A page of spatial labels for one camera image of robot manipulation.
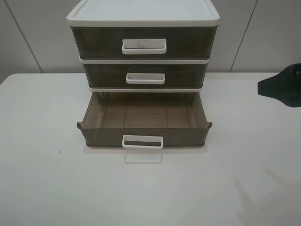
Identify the smoky bottom drawer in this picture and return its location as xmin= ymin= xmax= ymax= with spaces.
xmin=77 ymin=92 xmax=212 ymax=149

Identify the smoky drawer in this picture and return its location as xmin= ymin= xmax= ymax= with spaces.
xmin=71 ymin=27 xmax=217 ymax=60
xmin=77 ymin=92 xmax=212 ymax=149
xmin=83 ymin=64 xmax=207 ymax=89

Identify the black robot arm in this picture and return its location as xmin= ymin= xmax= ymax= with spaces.
xmin=257 ymin=64 xmax=301 ymax=108

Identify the smoky middle drawer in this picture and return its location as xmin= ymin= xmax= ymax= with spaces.
xmin=83 ymin=64 xmax=207 ymax=89

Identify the smoky top drawer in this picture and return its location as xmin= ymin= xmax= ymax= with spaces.
xmin=71 ymin=27 xmax=217 ymax=60

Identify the white plastic drawer cabinet frame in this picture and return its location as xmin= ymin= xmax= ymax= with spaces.
xmin=66 ymin=0 xmax=220 ymax=93

